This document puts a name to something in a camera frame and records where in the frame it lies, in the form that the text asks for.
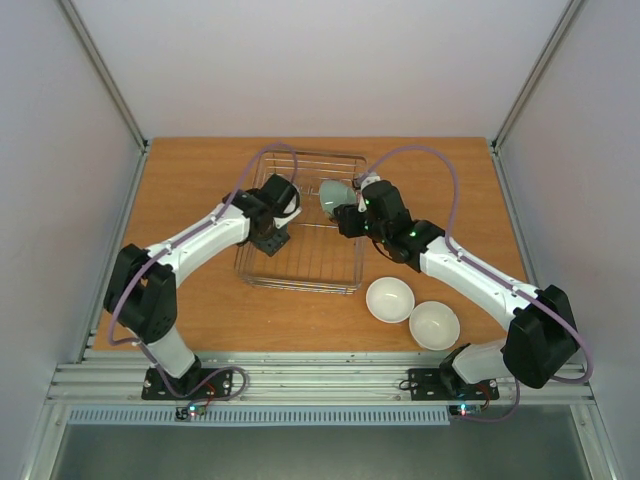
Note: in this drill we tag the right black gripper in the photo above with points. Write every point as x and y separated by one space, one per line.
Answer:
345 220

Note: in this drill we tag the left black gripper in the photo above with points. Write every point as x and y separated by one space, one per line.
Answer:
272 246

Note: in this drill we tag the teal ceramic bowl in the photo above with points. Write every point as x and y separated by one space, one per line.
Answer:
334 193

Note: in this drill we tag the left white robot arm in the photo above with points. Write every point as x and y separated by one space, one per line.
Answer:
141 294

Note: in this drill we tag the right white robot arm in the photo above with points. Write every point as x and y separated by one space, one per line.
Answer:
541 335

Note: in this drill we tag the white bowl left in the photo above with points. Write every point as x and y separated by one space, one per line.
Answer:
390 300

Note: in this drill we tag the white bowl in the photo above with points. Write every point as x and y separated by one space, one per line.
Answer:
434 326
390 300

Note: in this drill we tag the white bowl front right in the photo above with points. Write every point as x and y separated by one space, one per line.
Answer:
434 326

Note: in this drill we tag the left circuit board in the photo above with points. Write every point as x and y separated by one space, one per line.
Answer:
190 412

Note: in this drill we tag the circuit board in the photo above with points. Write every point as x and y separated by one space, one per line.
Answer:
465 410
190 412

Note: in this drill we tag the right circuit board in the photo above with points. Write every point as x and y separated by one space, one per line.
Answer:
465 410

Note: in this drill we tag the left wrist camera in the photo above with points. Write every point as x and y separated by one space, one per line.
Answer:
291 211

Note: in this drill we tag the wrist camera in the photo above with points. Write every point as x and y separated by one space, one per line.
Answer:
366 179
291 211

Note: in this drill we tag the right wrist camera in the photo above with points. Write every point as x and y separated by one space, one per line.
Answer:
366 179

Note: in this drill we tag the metal wire dish rack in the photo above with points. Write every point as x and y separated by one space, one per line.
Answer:
316 258

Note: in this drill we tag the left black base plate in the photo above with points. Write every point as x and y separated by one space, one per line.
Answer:
203 383

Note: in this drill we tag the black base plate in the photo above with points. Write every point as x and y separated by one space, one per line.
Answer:
203 383
425 384

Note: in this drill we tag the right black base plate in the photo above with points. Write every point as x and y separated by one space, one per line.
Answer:
425 384

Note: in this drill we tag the aluminium rail frame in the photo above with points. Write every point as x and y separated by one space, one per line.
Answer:
276 378

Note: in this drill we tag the grey slotted cable duct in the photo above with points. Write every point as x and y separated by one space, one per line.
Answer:
261 416

